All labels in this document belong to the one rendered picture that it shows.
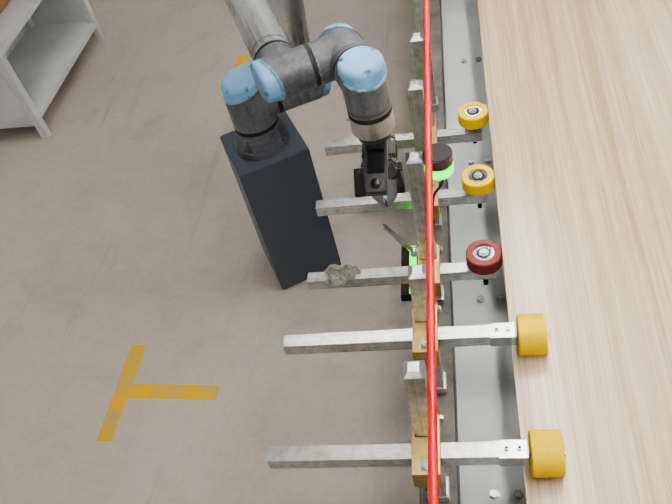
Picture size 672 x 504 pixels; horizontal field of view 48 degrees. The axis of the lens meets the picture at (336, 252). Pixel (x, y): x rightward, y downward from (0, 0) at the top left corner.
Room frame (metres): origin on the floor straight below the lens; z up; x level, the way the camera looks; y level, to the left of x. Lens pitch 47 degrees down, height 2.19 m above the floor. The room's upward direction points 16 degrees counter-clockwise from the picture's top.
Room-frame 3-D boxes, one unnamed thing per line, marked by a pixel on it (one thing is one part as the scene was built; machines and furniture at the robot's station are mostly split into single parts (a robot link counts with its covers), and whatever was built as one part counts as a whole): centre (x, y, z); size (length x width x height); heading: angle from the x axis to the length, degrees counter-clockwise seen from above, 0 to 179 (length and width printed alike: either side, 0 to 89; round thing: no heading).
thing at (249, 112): (2.08, 0.13, 0.79); 0.17 x 0.15 x 0.18; 97
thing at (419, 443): (0.65, -0.06, 0.95); 0.14 x 0.06 x 0.05; 164
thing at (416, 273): (0.91, -0.14, 0.87); 0.04 x 0.04 x 0.48; 74
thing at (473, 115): (1.56, -0.45, 0.85); 0.08 x 0.08 x 0.11
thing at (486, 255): (1.08, -0.31, 0.85); 0.08 x 0.08 x 0.11
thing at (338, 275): (1.17, 0.00, 0.87); 0.09 x 0.07 x 0.02; 74
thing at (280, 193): (2.07, 0.14, 0.30); 0.25 x 0.25 x 0.60; 10
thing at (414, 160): (1.15, -0.20, 0.93); 0.04 x 0.04 x 0.48; 74
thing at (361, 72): (1.22, -0.14, 1.32); 0.10 x 0.09 x 0.12; 7
